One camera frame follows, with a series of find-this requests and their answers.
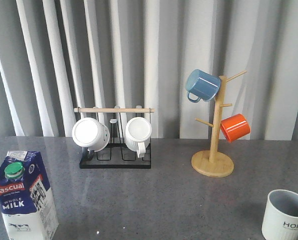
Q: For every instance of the grey pleated curtain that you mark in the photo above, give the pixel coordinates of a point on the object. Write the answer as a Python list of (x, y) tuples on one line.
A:
[(58, 55)]

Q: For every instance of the white smiley face mug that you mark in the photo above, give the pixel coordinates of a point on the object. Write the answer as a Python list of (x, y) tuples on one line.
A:
[(90, 134)]

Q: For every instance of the orange enamel mug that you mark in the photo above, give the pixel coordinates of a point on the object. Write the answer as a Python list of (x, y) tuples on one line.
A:
[(235, 127)]

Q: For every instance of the wooden mug tree stand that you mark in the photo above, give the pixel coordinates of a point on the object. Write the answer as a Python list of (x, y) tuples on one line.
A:
[(211, 162)]

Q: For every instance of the Pascual whole milk carton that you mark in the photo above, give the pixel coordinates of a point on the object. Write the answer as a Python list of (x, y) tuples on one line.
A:
[(26, 199)]

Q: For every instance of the blue enamel mug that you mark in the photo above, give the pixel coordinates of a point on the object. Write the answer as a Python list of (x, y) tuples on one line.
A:
[(202, 86)]

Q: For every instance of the black wire mug rack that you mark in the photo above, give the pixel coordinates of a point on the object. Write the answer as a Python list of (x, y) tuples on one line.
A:
[(116, 154)]

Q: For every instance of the white ribbed hanging mug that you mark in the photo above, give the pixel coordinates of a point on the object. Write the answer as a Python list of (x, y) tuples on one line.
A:
[(138, 133)]

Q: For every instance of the white HOME ceramic mug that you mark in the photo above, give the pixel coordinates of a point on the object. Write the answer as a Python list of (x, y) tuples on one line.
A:
[(280, 220)]

